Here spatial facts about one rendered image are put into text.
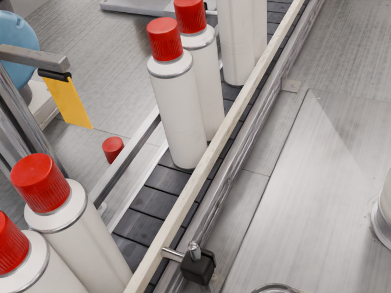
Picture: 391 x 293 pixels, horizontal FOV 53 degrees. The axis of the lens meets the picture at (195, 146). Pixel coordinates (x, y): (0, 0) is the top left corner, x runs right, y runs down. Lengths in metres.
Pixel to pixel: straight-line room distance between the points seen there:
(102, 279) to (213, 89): 0.26
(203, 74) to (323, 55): 0.37
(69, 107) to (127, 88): 0.44
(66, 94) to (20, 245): 0.12
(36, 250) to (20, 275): 0.02
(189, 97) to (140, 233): 0.17
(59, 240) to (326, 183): 0.32
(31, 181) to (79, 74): 0.57
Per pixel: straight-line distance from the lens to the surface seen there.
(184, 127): 0.47
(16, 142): 0.40
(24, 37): 0.55
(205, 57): 0.47
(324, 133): 0.57
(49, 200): 0.32
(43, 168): 0.31
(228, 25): 0.58
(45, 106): 0.75
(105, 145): 0.63
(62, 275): 0.34
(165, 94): 0.44
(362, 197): 0.51
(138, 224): 0.50
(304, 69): 0.76
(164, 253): 0.44
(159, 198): 0.52
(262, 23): 0.65
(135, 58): 0.85
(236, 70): 0.63
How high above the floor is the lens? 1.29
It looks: 47 degrees down
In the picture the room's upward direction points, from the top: 11 degrees counter-clockwise
